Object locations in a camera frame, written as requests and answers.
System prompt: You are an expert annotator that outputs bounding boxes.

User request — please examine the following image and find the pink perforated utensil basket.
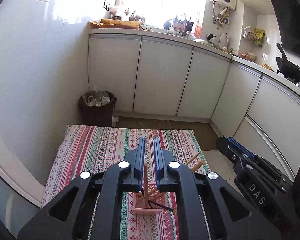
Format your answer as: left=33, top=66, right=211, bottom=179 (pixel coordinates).
left=133, top=182, right=166, bottom=215

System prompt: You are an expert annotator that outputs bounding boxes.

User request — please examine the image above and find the wooden chopstick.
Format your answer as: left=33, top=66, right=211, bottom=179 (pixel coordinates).
left=143, top=163, right=148, bottom=209
left=185, top=152, right=200, bottom=165
left=191, top=160, right=205, bottom=172

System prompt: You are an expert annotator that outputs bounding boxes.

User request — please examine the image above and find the red bottle on counter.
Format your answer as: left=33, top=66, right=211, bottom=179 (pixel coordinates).
left=194, top=18, right=203, bottom=38

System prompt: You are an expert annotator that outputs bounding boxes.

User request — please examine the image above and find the yellow cloth on counter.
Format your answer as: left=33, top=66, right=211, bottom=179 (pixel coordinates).
left=90, top=18, right=140, bottom=30

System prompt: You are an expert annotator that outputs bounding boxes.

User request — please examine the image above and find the yellow green snack bag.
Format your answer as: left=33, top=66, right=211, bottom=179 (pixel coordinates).
left=253, top=28, right=265, bottom=47

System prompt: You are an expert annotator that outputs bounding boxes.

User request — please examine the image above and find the dark brown trash bin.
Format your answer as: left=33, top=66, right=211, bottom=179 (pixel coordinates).
left=78, top=90, right=117, bottom=127

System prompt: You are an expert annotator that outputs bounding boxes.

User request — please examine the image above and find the black frying pan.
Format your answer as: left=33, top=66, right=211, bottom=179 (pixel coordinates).
left=276, top=43, right=300, bottom=85

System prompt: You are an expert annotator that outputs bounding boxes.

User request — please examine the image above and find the white kettle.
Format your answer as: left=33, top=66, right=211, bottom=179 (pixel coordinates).
left=219, top=33, right=229, bottom=49

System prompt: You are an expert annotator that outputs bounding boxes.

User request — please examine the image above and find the white kitchen cabinet run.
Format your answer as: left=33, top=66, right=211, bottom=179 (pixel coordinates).
left=88, top=29, right=300, bottom=179

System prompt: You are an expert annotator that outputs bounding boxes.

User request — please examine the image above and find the patterned striped tablecloth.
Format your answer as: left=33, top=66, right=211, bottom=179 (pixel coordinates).
left=42, top=125, right=210, bottom=239

